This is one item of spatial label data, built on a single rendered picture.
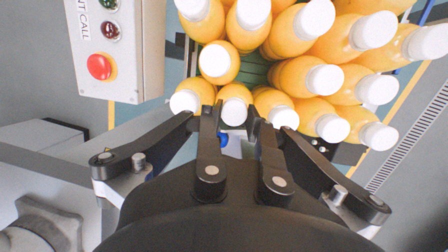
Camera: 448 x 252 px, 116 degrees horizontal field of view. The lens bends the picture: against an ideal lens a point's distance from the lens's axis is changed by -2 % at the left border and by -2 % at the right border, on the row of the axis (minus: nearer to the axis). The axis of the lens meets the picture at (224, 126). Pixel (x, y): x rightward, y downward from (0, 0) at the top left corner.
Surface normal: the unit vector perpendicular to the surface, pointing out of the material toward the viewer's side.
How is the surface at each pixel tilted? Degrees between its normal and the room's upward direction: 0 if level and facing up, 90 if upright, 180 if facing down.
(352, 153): 0
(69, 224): 18
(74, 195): 4
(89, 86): 0
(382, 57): 65
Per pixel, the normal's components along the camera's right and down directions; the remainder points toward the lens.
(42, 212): 0.22, -0.64
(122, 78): -0.07, 0.35
